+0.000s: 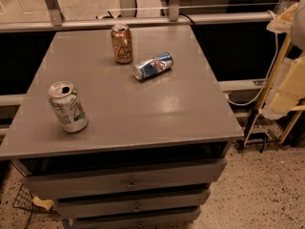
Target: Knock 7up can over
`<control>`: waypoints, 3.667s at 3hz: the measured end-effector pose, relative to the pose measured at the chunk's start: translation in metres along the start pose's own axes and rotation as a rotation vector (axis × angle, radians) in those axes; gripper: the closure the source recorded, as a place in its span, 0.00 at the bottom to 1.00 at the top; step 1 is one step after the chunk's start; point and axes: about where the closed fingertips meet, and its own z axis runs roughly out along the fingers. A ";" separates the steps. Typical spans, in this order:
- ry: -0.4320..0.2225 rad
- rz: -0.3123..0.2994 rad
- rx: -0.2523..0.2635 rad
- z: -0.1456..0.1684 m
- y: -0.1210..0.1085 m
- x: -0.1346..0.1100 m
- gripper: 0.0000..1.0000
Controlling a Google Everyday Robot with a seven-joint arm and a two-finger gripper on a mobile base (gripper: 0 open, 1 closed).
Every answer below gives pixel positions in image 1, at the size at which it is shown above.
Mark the blue white soda can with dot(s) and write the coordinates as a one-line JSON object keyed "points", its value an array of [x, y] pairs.
{"points": [[154, 66]]}

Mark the gold brown soda can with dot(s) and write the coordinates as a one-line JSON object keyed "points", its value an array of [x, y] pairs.
{"points": [[122, 43]]}

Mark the white green 7up can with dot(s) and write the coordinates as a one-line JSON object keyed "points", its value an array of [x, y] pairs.
{"points": [[66, 104]]}

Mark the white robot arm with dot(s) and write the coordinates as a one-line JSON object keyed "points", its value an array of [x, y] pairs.
{"points": [[297, 31]]}

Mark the metal railing frame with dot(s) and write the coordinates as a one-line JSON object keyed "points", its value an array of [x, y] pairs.
{"points": [[77, 15]]}

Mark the black wire basket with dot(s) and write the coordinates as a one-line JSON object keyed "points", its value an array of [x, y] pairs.
{"points": [[23, 201]]}

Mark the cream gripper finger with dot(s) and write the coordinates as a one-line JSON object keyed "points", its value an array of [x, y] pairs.
{"points": [[283, 22], [288, 89]]}

